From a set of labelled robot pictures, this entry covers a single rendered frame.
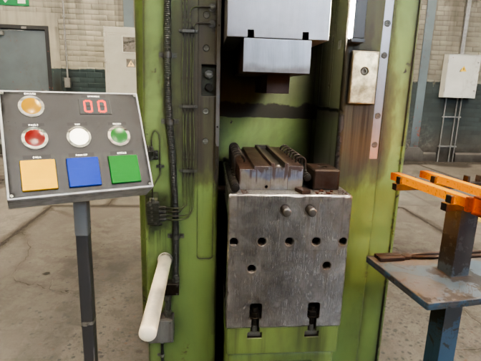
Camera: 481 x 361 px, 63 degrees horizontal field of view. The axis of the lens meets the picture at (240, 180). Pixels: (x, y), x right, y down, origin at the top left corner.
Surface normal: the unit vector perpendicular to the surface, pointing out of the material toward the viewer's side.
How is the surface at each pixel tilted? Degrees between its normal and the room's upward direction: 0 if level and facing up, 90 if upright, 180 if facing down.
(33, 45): 90
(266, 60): 90
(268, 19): 90
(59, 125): 60
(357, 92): 90
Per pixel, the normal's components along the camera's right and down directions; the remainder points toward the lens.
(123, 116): 0.44, -0.31
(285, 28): 0.08, 0.22
